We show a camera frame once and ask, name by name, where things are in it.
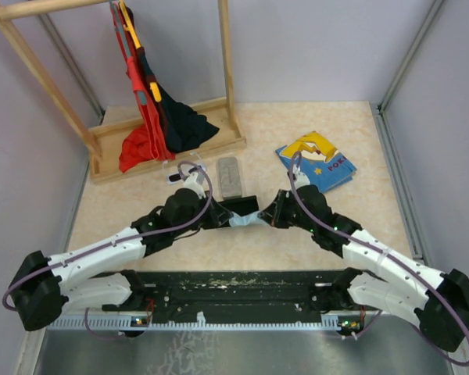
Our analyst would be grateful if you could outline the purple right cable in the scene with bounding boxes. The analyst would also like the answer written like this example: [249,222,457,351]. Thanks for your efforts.
[288,152,469,367]

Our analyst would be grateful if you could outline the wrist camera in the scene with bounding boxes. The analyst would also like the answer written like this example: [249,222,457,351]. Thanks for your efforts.
[183,171,206,197]
[293,173,310,189]

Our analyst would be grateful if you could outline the black glasses case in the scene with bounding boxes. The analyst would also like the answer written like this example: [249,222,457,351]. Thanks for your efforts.
[220,195,260,216]

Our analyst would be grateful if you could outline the light blue lens cloth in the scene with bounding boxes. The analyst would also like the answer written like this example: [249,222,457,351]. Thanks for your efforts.
[228,211,267,227]

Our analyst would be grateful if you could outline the grey red clothes hanger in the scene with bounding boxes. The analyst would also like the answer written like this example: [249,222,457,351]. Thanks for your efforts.
[109,1,149,106]

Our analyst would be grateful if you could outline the yellow clothes hanger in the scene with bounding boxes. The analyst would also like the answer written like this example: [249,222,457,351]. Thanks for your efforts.
[119,0,162,102]

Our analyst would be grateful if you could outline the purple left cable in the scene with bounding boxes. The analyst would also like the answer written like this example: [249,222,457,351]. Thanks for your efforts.
[2,160,213,341]

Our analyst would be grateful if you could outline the white sunglasses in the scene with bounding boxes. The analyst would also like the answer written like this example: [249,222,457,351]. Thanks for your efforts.
[162,152,206,185]

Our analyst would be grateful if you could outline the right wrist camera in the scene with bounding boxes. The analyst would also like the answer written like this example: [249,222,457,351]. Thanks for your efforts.
[293,173,310,189]

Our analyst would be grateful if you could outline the blue yellow folded cloth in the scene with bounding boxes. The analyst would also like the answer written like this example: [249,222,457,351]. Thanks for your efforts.
[275,131,356,193]

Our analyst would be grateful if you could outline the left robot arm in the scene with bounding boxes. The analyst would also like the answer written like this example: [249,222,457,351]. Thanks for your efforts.
[2,187,234,332]

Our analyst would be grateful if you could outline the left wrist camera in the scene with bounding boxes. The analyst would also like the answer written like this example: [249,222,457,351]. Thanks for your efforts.
[183,171,206,197]

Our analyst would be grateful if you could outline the black hanging garment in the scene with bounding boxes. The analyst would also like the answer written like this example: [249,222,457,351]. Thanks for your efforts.
[139,54,221,154]

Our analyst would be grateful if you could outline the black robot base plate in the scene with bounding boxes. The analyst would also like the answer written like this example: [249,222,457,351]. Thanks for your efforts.
[97,267,380,325]

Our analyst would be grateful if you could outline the red garment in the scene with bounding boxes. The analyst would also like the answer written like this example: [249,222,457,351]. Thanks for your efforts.
[109,3,177,162]

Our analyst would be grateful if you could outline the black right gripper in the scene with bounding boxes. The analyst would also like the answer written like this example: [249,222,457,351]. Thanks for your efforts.
[259,189,317,233]

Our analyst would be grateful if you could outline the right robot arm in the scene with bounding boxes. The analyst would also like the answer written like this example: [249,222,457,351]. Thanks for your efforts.
[259,185,469,352]

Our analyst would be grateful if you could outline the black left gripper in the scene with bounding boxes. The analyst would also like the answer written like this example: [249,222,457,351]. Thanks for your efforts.
[174,190,233,237]

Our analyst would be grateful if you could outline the purple cable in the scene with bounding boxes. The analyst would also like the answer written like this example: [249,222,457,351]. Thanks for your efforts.
[2,160,213,341]
[288,152,469,367]

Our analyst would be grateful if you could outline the wooden clothes rack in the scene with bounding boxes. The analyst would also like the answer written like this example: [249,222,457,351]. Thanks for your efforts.
[0,1,246,184]

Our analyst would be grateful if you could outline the grey glasses case green lining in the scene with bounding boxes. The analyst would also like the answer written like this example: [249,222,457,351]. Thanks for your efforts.
[217,156,242,200]

